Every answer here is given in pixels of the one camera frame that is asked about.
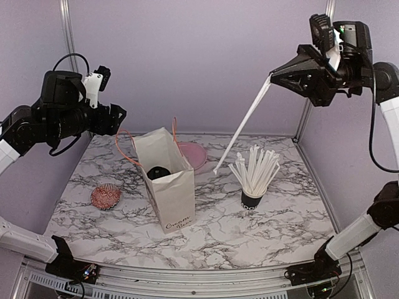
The single white straw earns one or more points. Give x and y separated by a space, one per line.
265 87

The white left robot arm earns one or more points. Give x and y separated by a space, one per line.
67 107

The right aluminium frame post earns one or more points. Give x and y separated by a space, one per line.
329 11

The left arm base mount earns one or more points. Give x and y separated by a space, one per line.
64 265

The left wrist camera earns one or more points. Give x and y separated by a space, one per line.
95 83

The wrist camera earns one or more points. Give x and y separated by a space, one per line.
95 83
325 39

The black cup holding straws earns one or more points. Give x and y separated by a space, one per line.
249 202

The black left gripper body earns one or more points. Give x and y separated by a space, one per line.
100 125

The aluminium frame post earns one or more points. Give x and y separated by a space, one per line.
67 26
329 11

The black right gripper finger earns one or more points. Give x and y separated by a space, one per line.
308 58
299 83

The aluminium front rail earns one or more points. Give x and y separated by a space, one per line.
115 281

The bundle of white wrapped straws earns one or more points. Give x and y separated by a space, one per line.
256 173

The left aluminium frame post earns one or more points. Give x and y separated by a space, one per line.
67 26

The pink round plate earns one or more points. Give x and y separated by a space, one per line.
194 153

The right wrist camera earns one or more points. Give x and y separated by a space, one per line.
325 39

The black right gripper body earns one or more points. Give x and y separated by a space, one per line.
330 82

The red patterned small bowl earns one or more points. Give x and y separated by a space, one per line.
105 196

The white paper takeout bag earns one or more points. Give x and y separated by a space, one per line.
171 197

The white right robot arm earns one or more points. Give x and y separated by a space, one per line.
340 60

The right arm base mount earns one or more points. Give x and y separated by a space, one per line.
310 273

